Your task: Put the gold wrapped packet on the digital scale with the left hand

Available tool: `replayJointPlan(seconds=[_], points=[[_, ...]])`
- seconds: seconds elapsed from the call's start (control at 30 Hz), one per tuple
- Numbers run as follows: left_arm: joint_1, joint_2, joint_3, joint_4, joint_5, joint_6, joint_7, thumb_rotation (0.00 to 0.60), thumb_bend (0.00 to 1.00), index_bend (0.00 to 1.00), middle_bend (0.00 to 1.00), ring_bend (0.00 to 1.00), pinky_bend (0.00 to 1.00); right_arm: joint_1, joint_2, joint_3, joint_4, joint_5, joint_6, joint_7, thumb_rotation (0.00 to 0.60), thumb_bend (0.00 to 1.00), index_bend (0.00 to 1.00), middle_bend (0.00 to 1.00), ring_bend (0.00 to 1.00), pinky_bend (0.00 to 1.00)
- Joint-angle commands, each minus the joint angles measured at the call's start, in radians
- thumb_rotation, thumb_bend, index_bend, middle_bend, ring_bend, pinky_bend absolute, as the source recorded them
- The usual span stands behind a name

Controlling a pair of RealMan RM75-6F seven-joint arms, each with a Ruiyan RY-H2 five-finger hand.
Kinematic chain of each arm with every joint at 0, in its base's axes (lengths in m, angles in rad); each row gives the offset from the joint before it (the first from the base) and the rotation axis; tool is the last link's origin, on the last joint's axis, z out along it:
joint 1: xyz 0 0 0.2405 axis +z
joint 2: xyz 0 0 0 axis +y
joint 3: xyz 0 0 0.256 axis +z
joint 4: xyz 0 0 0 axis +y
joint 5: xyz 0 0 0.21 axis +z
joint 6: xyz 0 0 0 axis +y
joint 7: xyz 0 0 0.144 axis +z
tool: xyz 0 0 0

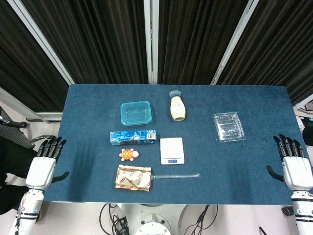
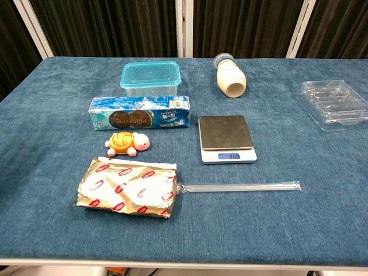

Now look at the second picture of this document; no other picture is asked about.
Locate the white digital scale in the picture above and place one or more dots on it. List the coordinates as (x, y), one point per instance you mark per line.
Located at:
(224, 132)

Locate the clear plastic blister tray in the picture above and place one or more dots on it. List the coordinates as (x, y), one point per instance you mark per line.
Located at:
(330, 103)

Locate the black pleated curtain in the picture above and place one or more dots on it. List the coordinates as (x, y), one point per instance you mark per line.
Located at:
(109, 26)
(342, 28)
(244, 26)
(11, 43)

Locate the white frame post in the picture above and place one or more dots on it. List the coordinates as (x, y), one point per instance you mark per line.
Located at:
(184, 28)
(33, 28)
(302, 28)

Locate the blue sandwich cookie box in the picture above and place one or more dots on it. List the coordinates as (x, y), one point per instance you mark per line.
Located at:
(138, 112)

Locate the gold red snack packet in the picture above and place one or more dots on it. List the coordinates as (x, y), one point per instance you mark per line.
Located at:
(129, 187)

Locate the cream sauce bottle clear cap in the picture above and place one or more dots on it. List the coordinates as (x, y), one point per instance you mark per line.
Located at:
(231, 77)

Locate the white table frame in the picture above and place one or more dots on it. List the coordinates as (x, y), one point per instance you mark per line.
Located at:
(201, 263)

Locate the yellow pink turtle toy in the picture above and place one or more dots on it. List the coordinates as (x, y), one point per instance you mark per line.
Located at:
(123, 142)

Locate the blue table cloth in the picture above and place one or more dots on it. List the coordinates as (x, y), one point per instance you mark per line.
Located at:
(57, 115)

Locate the clear container with teal lid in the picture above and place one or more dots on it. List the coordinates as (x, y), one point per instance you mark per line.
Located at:
(149, 74)

